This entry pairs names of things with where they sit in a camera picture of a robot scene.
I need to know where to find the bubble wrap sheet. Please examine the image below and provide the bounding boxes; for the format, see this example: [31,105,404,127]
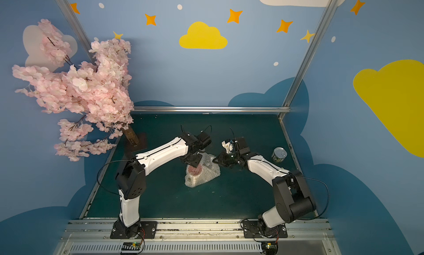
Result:
[199,153,220,185]

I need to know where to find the white mug red inside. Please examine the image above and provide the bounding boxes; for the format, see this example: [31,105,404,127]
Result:
[185,165,204,188]

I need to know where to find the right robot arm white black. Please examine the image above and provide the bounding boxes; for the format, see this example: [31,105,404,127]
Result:
[213,152,316,228]

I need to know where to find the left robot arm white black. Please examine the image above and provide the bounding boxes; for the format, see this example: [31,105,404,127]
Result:
[110,132,212,239]

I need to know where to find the white tape dispenser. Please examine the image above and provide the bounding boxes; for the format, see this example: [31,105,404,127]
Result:
[221,141,234,154]

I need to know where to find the small round device right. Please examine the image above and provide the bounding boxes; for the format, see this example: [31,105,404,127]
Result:
[261,242,278,255]

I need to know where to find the small circuit board left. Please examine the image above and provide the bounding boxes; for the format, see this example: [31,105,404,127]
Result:
[120,242,141,255]

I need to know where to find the pink cherry blossom tree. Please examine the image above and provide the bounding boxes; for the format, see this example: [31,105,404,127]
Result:
[12,37,134,162]

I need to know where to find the tree base plate dark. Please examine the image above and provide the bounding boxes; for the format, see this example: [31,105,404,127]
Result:
[124,132,148,153]

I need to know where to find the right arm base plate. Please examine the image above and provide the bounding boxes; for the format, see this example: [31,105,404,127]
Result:
[240,219,288,239]

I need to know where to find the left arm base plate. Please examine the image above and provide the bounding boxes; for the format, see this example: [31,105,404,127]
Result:
[110,220,158,240]

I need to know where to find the aluminium rail front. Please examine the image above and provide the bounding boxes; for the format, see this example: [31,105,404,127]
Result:
[54,219,341,255]

